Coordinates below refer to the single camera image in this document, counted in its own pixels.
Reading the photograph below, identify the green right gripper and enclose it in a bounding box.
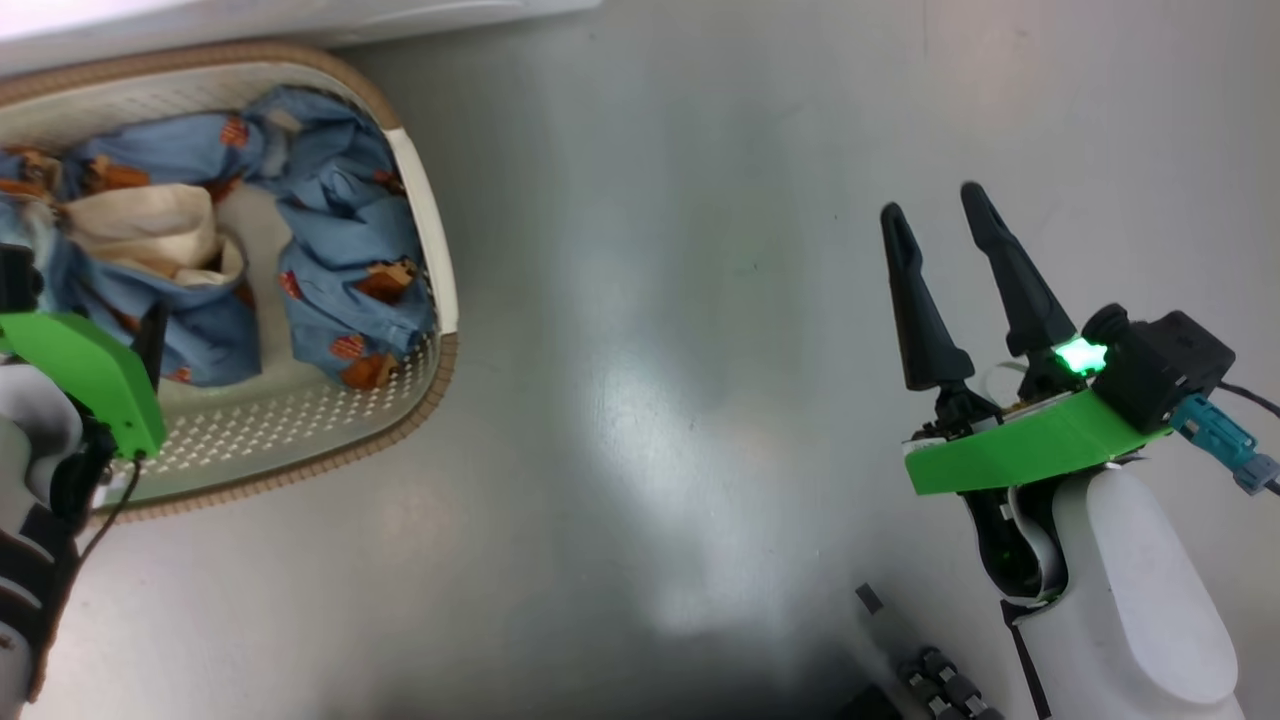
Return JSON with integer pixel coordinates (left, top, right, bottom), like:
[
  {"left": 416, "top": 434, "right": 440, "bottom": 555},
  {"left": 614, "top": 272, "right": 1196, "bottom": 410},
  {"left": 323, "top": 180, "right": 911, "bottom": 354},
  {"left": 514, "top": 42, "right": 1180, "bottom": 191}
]
[{"left": 879, "top": 182, "right": 1167, "bottom": 497}]

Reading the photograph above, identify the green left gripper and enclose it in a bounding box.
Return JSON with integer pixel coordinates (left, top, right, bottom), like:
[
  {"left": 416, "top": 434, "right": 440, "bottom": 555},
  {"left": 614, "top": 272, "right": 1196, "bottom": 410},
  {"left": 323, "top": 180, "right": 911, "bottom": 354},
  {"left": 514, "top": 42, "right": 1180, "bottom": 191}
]
[{"left": 0, "top": 299, "right": 170, "bottom": 461}]

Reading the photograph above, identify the blue patterned garment cream lining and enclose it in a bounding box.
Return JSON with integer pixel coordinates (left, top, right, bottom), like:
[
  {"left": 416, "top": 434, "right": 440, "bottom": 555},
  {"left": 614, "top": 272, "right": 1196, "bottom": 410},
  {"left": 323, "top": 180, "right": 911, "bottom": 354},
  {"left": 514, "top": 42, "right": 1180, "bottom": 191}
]
[{"left": 0, "top": 110, "right": 263, "bottom": 388}]

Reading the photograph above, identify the white washing machine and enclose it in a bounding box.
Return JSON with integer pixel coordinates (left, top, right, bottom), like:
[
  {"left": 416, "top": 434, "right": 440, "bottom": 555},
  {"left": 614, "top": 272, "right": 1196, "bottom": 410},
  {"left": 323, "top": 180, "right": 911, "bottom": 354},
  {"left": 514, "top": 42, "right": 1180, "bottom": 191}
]
[{"left": 0, "top": 0, "right": 603, "bottom": 77}]

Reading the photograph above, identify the cream perforated laundry basket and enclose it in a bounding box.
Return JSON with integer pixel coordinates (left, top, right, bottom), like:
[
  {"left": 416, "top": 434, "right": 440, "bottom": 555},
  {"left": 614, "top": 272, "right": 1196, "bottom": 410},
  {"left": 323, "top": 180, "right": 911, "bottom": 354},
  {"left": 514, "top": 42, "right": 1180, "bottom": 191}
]
[{"left": 0, "top": 42, "right": 461, "bottom": 522}]

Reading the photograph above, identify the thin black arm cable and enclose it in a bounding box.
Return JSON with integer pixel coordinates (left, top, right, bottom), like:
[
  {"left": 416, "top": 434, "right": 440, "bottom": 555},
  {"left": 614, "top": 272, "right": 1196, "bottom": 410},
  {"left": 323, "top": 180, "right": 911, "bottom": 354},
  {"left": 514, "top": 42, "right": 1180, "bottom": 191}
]
[
  {"left": 1214, "top": 379, "right": 1280, "bottom": 418},
  {"left": 76, "top": 454, "right": 142, "bottom": 567}
]

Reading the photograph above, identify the teal cable connector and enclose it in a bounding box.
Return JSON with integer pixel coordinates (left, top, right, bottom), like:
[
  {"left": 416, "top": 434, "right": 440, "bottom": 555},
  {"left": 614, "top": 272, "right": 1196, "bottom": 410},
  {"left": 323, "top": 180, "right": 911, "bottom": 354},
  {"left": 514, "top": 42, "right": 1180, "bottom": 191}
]
[{"left": 1168, "top": 392, "right": 1280, "bottom": 497}]

